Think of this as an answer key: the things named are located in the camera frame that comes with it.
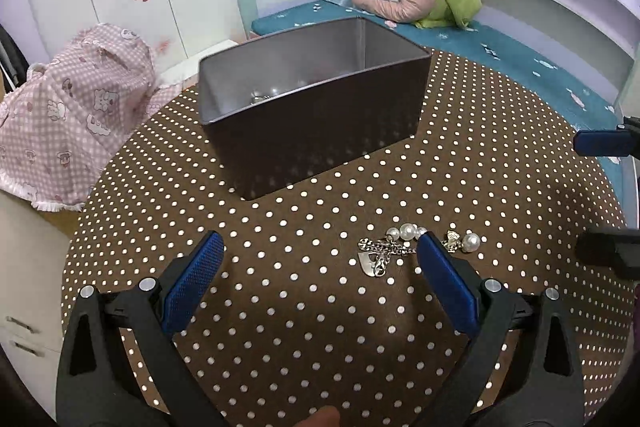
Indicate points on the brown polka dot tablecloth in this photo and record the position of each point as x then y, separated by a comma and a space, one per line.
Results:
291, 323

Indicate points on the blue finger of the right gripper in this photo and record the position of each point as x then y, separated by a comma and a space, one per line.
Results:
605, 143

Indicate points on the white board on ottoman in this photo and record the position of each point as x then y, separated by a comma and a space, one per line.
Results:
189, 68

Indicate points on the dark metal jewelry box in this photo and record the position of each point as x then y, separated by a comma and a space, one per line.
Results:
284, 107

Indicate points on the operator thumb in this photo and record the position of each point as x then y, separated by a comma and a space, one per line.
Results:
324, 417

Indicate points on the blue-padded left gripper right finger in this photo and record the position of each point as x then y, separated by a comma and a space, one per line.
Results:
543, 386

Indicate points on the beige cabinet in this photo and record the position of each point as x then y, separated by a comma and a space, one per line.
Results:
32, 258

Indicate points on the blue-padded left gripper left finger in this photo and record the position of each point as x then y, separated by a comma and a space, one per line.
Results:
96, 384

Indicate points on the pink patterned cloth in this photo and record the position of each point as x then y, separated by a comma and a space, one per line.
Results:
72, 115

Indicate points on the blue mattress sheet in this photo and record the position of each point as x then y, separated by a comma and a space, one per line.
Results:
558, 77

